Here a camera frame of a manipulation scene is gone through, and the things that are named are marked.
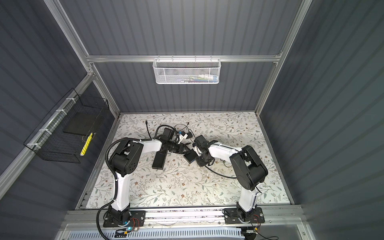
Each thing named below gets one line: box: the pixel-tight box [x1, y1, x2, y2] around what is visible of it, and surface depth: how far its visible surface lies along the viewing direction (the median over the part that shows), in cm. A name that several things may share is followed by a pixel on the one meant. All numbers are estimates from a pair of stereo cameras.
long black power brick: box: [152, 150, 168, 170], surface depth 94 cm
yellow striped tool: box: [80, 132, 93, 157], surface depth 71 cm
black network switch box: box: [183, 149, 198, 164], surface depth 96 cm
